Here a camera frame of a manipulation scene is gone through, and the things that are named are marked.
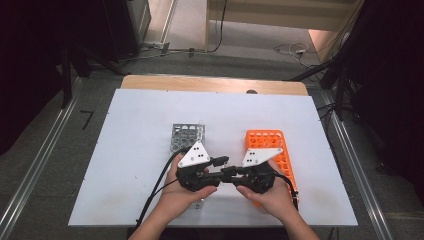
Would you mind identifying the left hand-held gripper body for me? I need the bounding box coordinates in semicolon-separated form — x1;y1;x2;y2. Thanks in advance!
175;140;222;193

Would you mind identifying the person's right hand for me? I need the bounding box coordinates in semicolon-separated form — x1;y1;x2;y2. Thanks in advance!
235;159;298;222

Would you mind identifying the white floor cable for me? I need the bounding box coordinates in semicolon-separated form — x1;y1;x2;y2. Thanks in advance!
273;42;312;69

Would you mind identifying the person's left hand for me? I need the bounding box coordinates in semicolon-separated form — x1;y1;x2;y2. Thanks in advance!
156;162;218;224

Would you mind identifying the black metal stand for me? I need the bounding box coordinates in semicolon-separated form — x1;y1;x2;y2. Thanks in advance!
59;42;129;110

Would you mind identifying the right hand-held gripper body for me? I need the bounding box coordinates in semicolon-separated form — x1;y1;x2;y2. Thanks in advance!
241;147;284;195

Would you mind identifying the metal floor rail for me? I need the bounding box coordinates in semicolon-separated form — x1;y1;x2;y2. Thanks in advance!
0;76;85;240
319;89;395;240

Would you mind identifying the grey floor power strip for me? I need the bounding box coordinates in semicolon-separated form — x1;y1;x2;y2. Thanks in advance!
142;41;171;55

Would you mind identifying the dark cabinet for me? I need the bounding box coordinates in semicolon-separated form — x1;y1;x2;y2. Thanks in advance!
99;0;152;63

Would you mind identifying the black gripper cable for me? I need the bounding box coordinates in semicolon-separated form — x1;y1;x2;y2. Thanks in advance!
135;146;194;230
273;172;300;212

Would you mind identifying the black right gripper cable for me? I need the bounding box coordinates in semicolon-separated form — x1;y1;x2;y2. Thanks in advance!
273;172;300;212

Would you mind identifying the black hanging power cable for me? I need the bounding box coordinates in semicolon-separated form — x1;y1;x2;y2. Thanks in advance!
207;0;230;54

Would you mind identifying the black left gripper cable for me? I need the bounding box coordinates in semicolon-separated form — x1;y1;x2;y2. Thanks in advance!
135;146;194;230

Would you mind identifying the white board sheet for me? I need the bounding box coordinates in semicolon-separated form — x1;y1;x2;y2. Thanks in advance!
67;88;359;228

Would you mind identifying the metal test tube rack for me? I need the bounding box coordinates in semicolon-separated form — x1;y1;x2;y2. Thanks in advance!
169;122;206;211

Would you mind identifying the orange plastic test tube rack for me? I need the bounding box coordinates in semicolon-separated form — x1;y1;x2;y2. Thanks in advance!
245;129;300;208

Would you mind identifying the beige wooden desk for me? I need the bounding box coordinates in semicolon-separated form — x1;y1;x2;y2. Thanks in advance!
204;0;365;53

